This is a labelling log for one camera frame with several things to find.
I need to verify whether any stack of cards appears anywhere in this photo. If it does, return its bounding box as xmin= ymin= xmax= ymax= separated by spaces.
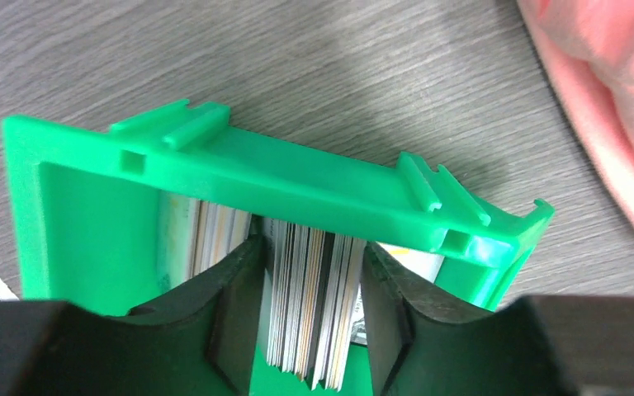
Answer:
xmin=155 ymin=190 xmax=375 ymax=395

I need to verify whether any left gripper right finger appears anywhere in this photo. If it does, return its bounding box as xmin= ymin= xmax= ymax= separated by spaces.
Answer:
xmin=362 ymin=243 xmax=634 ymax=395

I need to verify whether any green card tray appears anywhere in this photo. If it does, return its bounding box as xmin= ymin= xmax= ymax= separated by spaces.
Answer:
xmin=2 ymin=100 xmax=554 ymax=395

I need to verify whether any pink cloth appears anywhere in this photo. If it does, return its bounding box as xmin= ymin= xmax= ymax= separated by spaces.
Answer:
xmin=518 ymin=1 xmax=634 ymax=228

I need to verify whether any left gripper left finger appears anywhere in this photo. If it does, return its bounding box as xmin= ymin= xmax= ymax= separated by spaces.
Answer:
xmin=0 ymin=235 xmax=267 ymax=395

